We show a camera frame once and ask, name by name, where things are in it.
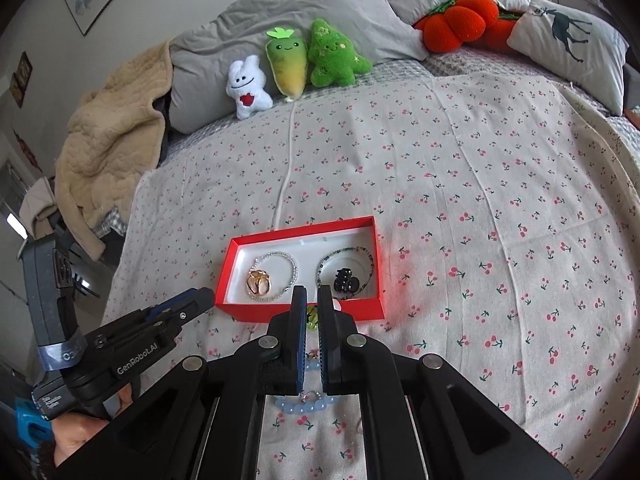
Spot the red jewelry box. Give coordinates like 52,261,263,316
215,217,385,323

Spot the grey pillow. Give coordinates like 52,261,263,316
169,0,427,134

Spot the light blue bead bracelet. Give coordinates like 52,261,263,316
271,391,338,415

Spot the green tree plush toy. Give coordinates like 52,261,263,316
308,18,372,88

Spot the white bunny plush toy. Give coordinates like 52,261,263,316
226,54,273,120

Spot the clear crystal bead bracelet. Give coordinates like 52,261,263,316
245,250,300,304

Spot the orange pumpkin plush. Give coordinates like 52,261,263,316
413,0,522,54

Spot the person's left hand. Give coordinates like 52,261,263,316
52,413,108,466

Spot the cherry print bed sheet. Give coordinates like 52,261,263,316
105,74,639,479

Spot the green multicolour bead bracelet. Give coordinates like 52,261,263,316
314,245,376,302

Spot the gold ring cluster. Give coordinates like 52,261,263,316
245,269,271,300

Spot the yellow green carrot plush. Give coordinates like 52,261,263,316
266,27,308,102

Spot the deer print pillow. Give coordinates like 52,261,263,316
506,0,629,116

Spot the small dark wall frame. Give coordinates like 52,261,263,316
10,51,32,108

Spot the beige fleece blanket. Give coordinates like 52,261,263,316
55,41,172,260

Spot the green bead black cord bracelet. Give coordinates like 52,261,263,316
304,299,344,332

